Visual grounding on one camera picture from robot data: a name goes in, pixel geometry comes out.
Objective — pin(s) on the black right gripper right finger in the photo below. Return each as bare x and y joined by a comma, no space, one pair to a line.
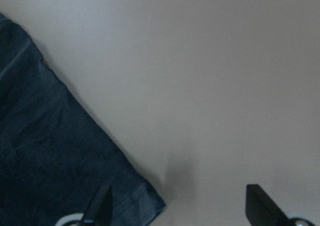
261,210

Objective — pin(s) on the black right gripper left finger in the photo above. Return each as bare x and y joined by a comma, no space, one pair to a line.
100,209

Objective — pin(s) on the black printed t-shirt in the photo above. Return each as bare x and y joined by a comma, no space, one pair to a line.
53,155

